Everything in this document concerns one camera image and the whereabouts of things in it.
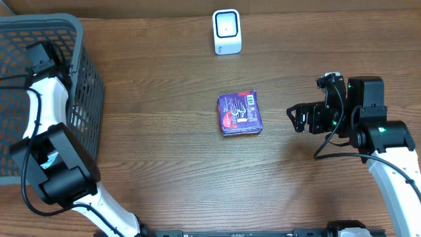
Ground purple sanitary pad pack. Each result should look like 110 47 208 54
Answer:
217 90 263 136

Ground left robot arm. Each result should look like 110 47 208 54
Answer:
10 41 154 236

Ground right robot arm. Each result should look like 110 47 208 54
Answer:
286 72 420 236

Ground white barcode scanner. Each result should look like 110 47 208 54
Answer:
212 9 242 55

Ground grey plastic mesh basket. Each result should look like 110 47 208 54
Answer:
1 13 105 186

